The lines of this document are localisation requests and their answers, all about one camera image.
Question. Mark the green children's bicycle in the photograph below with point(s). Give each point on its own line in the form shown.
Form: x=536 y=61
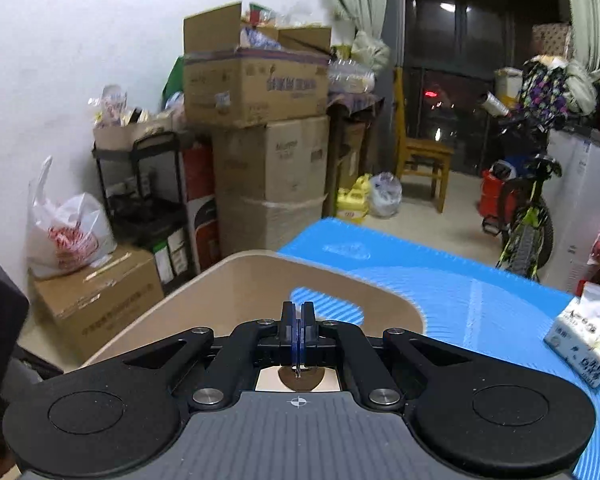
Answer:
x=522 y=217

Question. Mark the top open cardboard box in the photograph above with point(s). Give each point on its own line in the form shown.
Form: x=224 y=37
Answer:
x=236 y=74

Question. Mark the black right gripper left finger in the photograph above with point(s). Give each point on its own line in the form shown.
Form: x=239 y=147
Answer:
x=250 y=346

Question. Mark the white appliance cabinet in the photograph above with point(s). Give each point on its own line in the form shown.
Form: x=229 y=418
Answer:
x=574 y=203

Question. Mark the white tissue pack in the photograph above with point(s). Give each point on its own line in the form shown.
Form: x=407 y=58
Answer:
x=575 y=334

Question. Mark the wooden chair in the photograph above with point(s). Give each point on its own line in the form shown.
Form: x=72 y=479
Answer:
x=419 y=157

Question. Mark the stacked lower cardboard box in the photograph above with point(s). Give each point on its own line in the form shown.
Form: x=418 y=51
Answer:
x=269 y=182

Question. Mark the white red shopping bag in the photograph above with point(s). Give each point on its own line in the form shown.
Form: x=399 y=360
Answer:
x=62 y=238

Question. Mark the beige plastic storage bin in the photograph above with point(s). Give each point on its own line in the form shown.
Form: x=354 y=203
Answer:
x=162 y=355

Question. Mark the blue silicone mat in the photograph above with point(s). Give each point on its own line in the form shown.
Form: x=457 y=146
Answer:
x=463 y=302

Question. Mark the floor cardboard box with text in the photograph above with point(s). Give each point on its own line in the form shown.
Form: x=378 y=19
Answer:
x=92 y=305

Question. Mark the black metal shelf rack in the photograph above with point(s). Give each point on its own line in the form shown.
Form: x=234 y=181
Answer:
x=141 y=216

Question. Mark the yellow oil jug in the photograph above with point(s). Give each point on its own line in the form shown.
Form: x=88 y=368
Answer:
x=352 y=203

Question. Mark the clear plastic bag on floor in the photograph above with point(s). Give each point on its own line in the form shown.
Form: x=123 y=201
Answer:
x=385 y=195

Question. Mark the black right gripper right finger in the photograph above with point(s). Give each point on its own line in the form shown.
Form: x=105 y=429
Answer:
x=345 y=348

